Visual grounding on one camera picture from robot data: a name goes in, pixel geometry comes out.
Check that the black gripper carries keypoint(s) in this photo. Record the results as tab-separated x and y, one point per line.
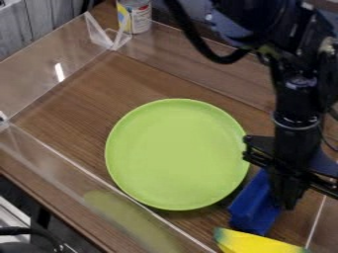
293	159

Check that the blue star-shaped block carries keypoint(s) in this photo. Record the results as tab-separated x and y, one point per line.
253	211

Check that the yellow green banana toy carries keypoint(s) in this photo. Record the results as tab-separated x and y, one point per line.
240	242

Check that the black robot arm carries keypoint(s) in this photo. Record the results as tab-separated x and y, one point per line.
290	36

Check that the green round plate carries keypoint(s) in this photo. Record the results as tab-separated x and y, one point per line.
174	154

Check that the white labelled can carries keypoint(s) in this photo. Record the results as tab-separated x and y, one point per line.
134	15

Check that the clear acrylic enclosure wall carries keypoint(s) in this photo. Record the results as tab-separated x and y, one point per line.
67	87

